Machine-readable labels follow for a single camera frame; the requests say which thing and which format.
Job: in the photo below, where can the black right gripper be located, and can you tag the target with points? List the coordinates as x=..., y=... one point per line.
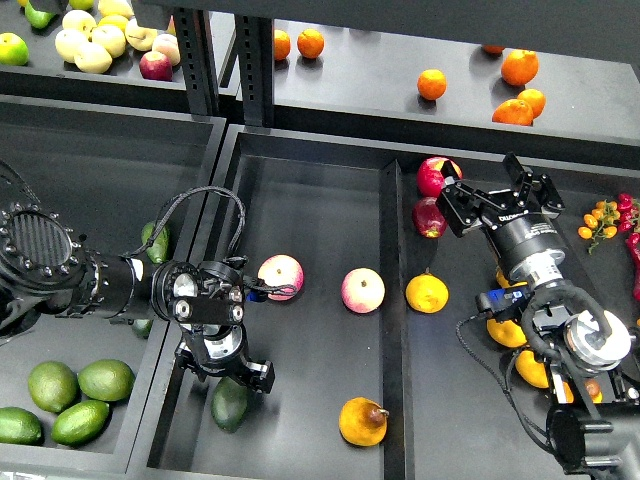
x=526, y=245

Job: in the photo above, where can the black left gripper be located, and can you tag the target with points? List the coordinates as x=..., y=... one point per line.
x=222, y=350

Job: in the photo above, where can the dark green avocado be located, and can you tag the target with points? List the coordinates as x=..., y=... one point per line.
x=229, y=404

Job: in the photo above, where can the yellow pear brown end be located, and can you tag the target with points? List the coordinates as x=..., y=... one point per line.
x=363, y=422

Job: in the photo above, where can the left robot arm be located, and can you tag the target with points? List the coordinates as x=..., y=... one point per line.
x=45, y=269

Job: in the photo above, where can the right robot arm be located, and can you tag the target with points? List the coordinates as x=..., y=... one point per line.
x=592, y=426

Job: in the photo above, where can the yellow pear under arm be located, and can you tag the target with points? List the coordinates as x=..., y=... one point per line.
x=530, y=370

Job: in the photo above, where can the yellow pear with stem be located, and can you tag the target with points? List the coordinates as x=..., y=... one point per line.
x=501, y=280

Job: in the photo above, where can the yellow pear by divider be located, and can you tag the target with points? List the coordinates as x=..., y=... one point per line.
x=426, y=293

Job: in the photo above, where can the yellow pear middle right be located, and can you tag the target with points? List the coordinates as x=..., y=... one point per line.
x=506, y=333

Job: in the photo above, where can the avocado upper right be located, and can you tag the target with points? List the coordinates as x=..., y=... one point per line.
x=158, y=252

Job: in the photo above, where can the yellow pear lower right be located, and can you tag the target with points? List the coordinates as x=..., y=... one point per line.
x=593, y=388

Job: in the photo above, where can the dark red apple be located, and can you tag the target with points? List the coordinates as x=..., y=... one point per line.
x=427, y=218

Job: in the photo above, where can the bright red apple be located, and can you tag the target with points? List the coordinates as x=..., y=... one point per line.
x=429, y=178

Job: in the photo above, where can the orange front right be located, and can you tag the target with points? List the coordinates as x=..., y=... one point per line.
x=515, y=112

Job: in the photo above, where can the orange cherry tomato bunch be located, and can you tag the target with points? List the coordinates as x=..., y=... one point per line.
x=600, y=224

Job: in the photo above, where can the orange right small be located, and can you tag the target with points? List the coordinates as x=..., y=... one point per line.
x=535, y=99

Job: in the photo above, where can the pink apple left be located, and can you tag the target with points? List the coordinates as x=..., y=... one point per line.
x=279, y=270

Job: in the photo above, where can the pink apple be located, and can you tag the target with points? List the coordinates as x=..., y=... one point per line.
x=279, y=270
x=362, y=290

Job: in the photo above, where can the red chili peppers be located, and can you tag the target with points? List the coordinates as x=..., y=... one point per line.
x=628, y=206

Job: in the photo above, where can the large orange top right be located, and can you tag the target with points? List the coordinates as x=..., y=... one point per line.
x=520, y=67

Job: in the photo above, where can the orange centre shelf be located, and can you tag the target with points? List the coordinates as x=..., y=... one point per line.
x=431, y=84

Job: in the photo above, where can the green mango bottom middle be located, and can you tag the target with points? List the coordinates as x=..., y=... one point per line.
x=80, y=423

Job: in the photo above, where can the black bin divider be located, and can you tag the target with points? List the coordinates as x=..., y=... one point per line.
x=397, y=445

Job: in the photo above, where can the pink apple right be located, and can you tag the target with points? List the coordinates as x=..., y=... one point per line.
x=362, y=290

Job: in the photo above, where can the green mango bottom left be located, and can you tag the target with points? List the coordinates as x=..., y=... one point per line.
x=20, y=426

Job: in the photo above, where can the orange top left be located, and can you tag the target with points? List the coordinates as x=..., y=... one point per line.
x=281, y=45

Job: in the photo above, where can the red apple on shelf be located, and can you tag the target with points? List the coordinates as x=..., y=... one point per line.
x=155, y=65

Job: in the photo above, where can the pale peach fruit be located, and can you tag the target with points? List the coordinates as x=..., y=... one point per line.
x=167, y=44

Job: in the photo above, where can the avocado by bin wall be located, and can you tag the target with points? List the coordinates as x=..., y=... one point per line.
x=142, y=328

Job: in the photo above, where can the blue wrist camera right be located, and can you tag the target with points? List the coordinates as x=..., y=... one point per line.
x=496, y=301

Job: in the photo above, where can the black shelf post right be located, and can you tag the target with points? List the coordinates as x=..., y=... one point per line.
x=255, y=54

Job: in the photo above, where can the black shelf post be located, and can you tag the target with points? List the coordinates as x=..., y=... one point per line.
x=255, y=54
x=197, y=60

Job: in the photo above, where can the black shelf post left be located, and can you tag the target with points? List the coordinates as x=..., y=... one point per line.
x=197, y=60

